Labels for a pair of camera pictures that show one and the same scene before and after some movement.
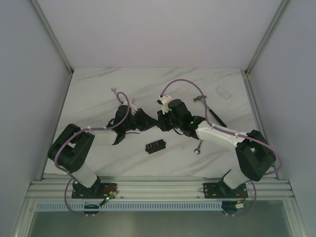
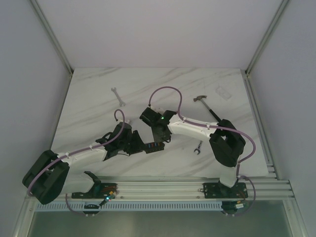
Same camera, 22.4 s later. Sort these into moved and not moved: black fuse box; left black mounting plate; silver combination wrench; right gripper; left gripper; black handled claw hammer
Moved: right gripper; left gripper
Not moved: silver combination wrench; black fuse box; black handled claw hammer; left black mounting plate
